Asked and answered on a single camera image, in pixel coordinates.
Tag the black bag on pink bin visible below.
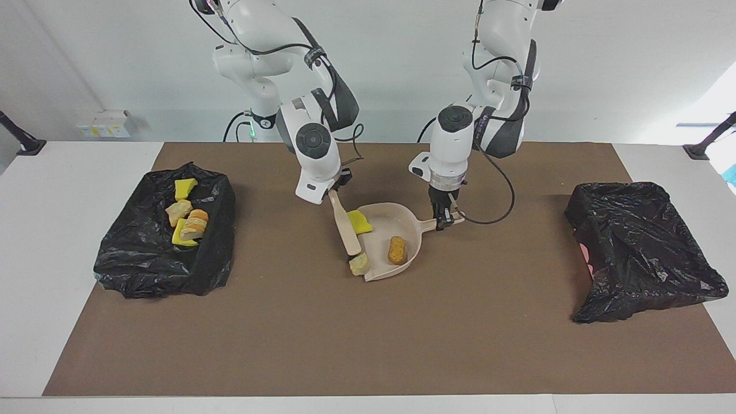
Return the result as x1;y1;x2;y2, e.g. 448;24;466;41
564;182;730;324

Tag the notched yellow sponge piece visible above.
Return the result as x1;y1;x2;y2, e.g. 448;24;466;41
172;218;199;247

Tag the brown table mat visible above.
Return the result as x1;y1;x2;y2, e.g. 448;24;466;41
42;142;736;397

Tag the beige plastic dustpan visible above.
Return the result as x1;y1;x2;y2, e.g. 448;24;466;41
356;202;465;282

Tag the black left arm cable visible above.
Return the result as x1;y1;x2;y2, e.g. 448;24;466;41
448;0;532;225

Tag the black camera stand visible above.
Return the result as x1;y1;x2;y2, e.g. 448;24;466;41
683;112;736;160
0;110;47;156

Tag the brown bread loaf toy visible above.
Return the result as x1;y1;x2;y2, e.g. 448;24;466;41
387;236;408;266

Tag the yellow sponge chunk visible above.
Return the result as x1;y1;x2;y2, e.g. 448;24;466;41
346;210;374;235

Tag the black trash bag bin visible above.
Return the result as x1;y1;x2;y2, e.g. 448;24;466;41
94;162;237;299

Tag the beige hand brush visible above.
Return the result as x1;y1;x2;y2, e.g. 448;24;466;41
328;190;363;257

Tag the striped orange croissant toy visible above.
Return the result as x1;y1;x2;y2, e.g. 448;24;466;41
179;209;209;241

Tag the white wall socket box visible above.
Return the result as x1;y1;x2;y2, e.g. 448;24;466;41
76;110;132;139

